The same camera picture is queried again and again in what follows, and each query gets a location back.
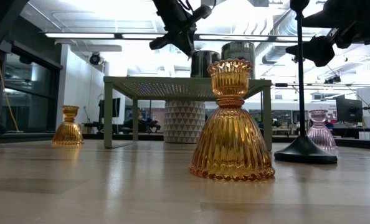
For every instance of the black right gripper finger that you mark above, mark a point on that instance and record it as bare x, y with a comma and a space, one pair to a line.
312, 51

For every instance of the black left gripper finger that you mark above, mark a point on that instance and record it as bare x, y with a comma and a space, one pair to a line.
180, 40
189, 42

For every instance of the candle tin red heart label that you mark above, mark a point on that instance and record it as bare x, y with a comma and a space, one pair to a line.
200, 63

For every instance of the candle tin pale label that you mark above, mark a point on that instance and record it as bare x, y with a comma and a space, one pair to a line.
238, 49

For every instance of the pink glass candle holder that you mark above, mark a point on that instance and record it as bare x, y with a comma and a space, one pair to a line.
322, 133

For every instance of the black tall candlestick holder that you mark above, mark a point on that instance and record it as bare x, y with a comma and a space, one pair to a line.
303, 152

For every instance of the amber glass candle holder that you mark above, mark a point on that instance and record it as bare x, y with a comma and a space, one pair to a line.
68, 130
231, 140

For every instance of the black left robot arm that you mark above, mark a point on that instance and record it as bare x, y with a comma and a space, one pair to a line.
1, 18

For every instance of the black computer monitor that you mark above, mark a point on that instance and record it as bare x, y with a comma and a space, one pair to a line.
348, 109

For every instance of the white geometric plant pot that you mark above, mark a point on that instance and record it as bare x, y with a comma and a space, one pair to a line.
185, 121

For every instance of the overhead light bar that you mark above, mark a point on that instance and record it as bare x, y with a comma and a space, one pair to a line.
88, 35

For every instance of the black ceiling spot lamp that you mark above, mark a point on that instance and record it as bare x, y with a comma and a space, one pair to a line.
94, 58

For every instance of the black aluminium table frame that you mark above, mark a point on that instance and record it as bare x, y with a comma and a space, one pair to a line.
359, 143

